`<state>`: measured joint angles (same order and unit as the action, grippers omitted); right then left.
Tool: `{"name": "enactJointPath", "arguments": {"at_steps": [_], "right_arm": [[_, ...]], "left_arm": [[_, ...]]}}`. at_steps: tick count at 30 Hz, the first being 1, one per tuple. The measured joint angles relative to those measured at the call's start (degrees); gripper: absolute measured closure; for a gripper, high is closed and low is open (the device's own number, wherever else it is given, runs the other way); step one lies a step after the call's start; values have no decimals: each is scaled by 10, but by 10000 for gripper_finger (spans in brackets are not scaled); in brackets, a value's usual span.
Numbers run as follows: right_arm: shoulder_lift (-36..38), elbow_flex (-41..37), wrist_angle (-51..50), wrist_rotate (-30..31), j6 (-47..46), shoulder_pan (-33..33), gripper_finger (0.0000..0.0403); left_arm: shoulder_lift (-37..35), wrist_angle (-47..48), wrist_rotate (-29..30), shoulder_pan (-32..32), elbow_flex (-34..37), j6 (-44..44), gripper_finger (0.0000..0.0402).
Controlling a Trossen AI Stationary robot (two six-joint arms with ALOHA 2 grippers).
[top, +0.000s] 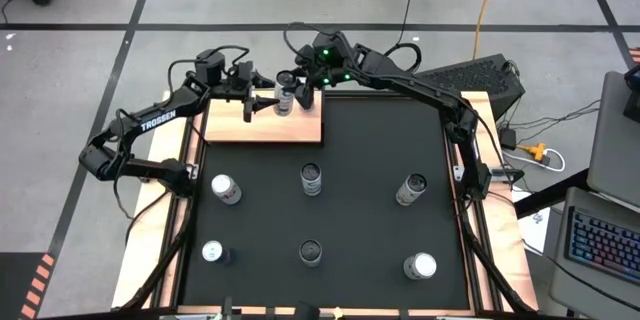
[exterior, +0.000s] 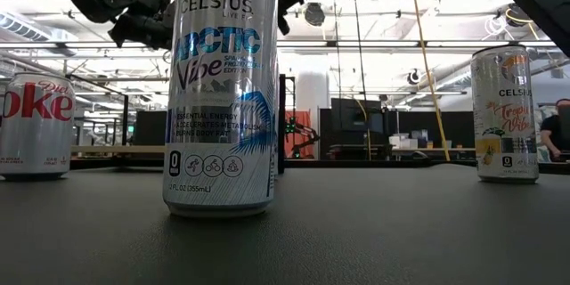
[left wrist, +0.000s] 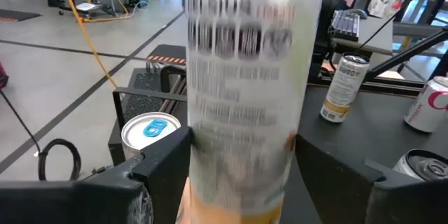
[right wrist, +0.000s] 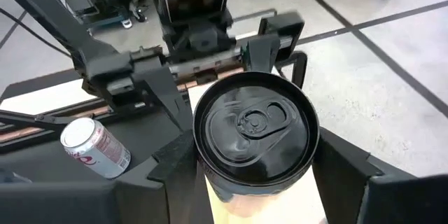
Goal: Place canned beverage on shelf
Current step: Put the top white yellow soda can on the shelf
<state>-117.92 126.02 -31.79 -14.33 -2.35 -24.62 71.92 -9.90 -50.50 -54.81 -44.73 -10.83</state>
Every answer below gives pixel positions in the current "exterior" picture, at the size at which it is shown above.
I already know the person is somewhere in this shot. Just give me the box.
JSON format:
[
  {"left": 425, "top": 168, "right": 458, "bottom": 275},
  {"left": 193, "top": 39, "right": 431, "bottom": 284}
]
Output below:
[{"left": 539, "top": 97, "right": 570, "bottom": 164}]

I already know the white boxes stack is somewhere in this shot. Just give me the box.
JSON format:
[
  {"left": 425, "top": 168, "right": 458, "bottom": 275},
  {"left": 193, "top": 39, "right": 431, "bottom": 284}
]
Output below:
[{"left": 389, "top": 129, "right": 428, "bottom": 151}]

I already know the black metal shelf frame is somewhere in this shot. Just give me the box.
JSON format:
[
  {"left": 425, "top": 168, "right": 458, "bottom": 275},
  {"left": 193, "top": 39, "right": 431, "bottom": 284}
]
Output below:
[{"left": 66, "top": 73, "right": 297, "bottom": 175}]

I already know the silver Diet Coke can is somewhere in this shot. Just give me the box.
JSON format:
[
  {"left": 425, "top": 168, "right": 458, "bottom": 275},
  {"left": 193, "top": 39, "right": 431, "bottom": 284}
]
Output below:
[{"left": 0, "top": 72, "right": 77, "bottom": 183}]

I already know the wooden shelf board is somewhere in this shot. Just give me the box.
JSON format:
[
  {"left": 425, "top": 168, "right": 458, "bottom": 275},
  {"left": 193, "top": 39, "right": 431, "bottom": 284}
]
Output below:
[{"left": 70, "top": 143, "right": 167, "bottom": 155}]

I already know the black room divider panel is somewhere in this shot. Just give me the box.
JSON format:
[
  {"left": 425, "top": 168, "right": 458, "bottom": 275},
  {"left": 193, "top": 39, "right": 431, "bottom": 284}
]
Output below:
[{"left": 397, "top": 110, "right": 476, "bottom": 149}]

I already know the yellow extension cord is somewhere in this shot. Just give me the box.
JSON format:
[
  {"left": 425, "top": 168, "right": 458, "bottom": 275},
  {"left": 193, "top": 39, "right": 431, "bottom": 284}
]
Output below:
[{"left": 407, "top": 0, "right": 451, "bottom": 162}]

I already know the Celsius Arctic Vibe can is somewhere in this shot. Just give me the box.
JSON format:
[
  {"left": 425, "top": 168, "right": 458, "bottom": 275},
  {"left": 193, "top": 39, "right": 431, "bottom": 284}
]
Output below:
[{"left": 162, "top": 0, "right": 280, "bottom": 219}]

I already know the round black ceiling fixture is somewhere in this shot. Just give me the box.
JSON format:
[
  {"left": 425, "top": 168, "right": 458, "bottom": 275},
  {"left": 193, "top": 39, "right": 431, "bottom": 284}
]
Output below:
[{"left": 305, "top": 2, "right": 326, "bottom": 28}]

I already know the Celsius Tropical Vibe can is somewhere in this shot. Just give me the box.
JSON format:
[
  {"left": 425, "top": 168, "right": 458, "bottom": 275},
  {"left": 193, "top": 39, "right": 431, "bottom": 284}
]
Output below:
[{"left": 470, "top": 44, "right": 541, "bottom": 184}]

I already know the black aluminium rig frame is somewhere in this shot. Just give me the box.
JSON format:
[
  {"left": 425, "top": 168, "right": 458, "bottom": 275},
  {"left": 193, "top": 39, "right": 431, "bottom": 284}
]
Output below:
[{"left": 69, "top": 158, "right": 570, "bottom": 175}]

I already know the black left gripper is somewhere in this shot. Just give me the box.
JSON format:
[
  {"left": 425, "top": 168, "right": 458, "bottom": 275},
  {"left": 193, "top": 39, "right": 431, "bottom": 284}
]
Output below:
[{"left": 109, "top": 13, "right": 175, "bottom": 50}]

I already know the black monitor panel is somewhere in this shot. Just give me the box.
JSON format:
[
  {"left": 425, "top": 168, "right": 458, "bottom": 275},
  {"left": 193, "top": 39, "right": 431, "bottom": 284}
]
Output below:
[{"left": 133, "top": 110, "right": 167, "bottom": 147}]

